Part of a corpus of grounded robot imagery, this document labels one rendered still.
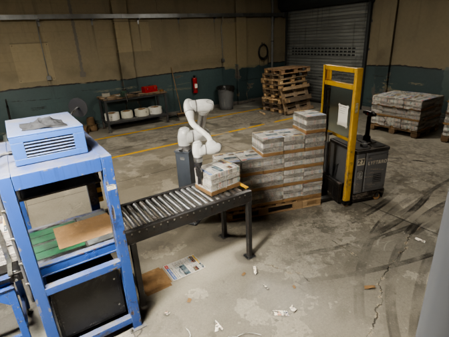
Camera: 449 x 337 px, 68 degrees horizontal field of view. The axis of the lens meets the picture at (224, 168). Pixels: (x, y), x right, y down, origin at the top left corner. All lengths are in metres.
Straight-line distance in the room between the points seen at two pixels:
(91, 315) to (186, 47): 9.06
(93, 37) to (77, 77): 1.15
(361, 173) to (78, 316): 3.73
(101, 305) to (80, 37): 7.94
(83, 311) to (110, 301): 0.21
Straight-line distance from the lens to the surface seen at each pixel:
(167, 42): 10.72
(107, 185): 2.46
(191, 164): 4.12
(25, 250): 2.55
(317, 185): 4.75
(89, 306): 3.02
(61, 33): 9.91
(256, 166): 4.22
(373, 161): 4.92
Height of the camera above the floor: 2.27
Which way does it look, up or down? 22 degrees down
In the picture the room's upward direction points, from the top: 3 degrees counter-clockwise
